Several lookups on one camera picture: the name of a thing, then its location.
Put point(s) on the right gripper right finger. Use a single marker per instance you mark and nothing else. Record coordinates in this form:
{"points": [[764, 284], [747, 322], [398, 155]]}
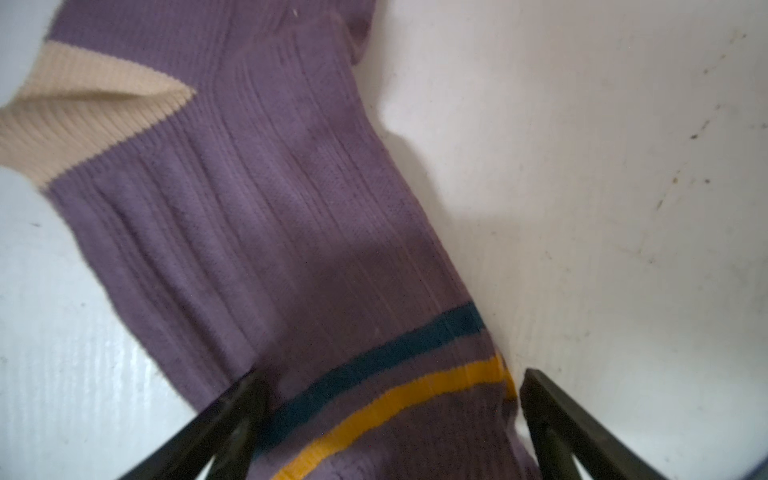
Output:
{"points": [[564, 435]]}

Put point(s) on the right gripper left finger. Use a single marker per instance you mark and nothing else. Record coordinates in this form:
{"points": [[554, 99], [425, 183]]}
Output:
{"points": [[221, 439]]}

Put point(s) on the purple sock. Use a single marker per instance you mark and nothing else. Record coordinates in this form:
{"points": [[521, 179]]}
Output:
{"points": [[216, 165]]}

